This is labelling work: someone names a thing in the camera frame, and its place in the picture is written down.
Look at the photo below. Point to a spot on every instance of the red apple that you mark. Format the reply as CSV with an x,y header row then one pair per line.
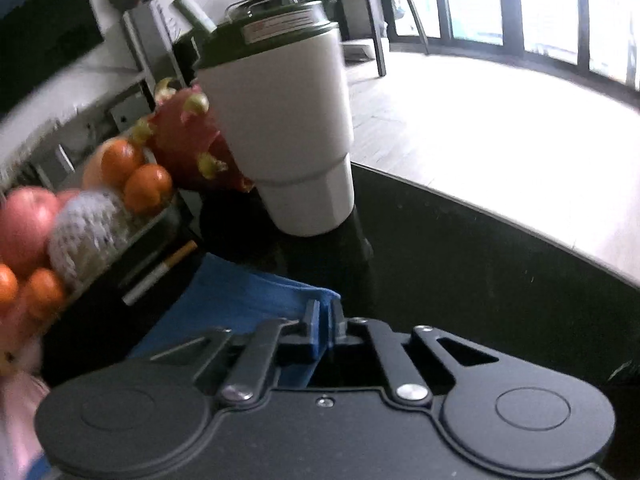
x,y
25,225

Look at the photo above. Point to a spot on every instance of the pink printed blanket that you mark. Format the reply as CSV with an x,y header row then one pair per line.
x,y
15,410

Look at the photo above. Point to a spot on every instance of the black television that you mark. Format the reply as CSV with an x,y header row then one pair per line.
x,y
45,40

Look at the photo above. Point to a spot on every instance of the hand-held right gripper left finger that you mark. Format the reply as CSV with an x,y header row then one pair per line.
x,y
310,317

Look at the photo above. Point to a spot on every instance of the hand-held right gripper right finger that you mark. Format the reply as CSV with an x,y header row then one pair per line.
x,y
337,317

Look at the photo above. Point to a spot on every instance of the fruit in white foam net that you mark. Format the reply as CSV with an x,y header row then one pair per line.
x,y
85,235

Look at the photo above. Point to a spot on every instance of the metal fruit tray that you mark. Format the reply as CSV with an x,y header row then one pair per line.
x,y
150,240

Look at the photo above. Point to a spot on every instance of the red dragon fruit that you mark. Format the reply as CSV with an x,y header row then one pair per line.
x,y
185,135

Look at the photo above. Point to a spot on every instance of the dark side table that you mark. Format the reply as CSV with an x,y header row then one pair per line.
x,y
380,10

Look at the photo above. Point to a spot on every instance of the pale peach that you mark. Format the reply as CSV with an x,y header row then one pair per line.
x,y
92,170

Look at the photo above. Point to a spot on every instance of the white tumbler with green lid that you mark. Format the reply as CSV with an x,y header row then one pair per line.
x,y
280,125

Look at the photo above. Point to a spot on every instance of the cigarette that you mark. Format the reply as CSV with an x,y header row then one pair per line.
x,y
160,272

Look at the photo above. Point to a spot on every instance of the grey and blue sweatshirt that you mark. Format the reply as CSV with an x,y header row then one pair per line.
x,y
225,290

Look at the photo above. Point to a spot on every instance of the small orange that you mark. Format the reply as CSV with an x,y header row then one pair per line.
x,y
147,187
120,160
45,292
6,285

